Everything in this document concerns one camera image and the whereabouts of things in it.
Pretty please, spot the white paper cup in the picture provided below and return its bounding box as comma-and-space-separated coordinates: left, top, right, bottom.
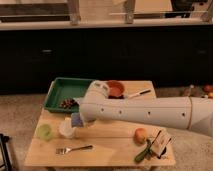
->
59, 120, 75, 139

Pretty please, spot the black stand at left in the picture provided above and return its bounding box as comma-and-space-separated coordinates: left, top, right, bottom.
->
0, 133, 16, 171

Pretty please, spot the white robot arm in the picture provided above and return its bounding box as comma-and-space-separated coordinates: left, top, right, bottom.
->
76, 80, 213, 137

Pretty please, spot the small cardboard box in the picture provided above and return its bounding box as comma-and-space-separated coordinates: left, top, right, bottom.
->
150, 130, 171, 157

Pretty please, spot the silver fork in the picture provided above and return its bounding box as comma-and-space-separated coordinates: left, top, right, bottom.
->
55, 145, 93, 155

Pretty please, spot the orange bowl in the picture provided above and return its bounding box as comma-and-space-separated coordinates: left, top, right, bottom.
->
107, 80, 125, 97

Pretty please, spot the green cucumber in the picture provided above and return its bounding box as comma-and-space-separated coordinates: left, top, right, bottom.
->
134, 139, 151, 163

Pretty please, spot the blue sponge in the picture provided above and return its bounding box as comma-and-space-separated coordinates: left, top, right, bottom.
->
71, 113, 84, 127

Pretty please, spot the orange red apple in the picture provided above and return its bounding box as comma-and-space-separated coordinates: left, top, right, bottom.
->
134, 128, 147, 144

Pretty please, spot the green plastic tray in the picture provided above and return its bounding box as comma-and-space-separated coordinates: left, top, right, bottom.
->
44, 77, 92, 113

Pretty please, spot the wooden table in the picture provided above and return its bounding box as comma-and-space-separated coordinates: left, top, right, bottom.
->
24, 80, 177, 171

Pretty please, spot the green plastic cup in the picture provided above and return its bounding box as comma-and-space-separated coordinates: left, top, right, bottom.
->
36, 124, 52, 141

